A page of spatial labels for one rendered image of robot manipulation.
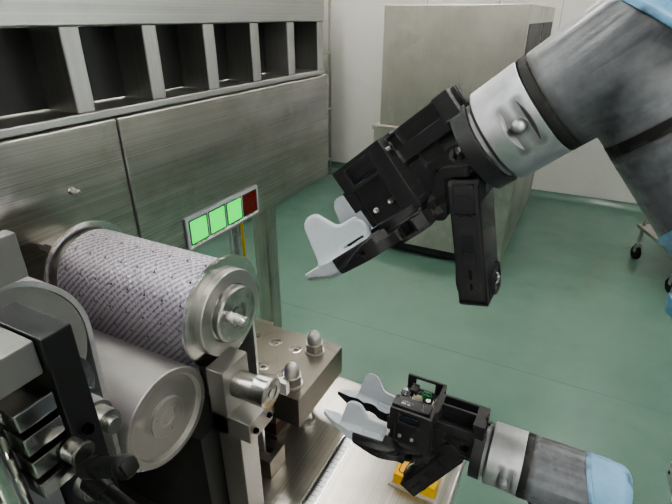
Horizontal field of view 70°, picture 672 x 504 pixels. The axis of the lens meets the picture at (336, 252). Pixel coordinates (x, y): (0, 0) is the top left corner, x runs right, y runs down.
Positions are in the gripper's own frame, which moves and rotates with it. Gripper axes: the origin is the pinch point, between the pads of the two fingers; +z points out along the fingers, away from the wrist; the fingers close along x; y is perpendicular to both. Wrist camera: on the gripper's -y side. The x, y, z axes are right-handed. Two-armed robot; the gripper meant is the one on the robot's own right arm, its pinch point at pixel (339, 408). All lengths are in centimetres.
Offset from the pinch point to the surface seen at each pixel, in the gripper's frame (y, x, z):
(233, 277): 20.6, 5.0, 12.5
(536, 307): -109, -229, -19
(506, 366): -109, -164, -12
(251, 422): 4.7, 11.4, 6.6
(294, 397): -6.0, -4.3, 10.5
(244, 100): 33, -44, 46
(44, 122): 36, 2, 46
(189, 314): 19.0, 12.1, 13.5
